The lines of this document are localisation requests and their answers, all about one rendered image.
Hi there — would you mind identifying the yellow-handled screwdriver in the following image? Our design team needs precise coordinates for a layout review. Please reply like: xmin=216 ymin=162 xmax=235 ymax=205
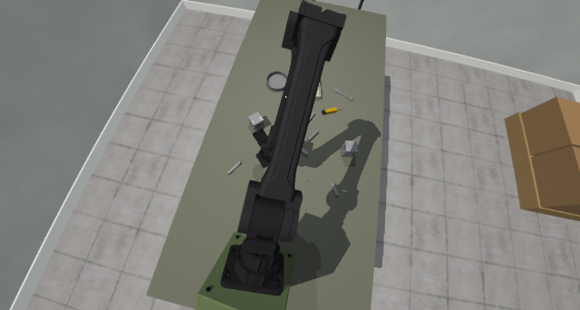
xmin=322 ymin=107 xmax=340 ymax=115

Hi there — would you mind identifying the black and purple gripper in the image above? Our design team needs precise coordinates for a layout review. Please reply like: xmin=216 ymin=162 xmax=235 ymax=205
xmin=256 ymin=153 xmax=270 ymax=168

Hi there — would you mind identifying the beige open tray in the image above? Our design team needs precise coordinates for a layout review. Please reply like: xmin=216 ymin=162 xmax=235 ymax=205
xmin=315 ymin=83 xmax=321 ymax=99

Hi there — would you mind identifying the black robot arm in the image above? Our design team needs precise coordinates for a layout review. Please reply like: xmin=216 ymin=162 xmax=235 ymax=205
xmin=220 ymin=0 xmax=346 ymax=295

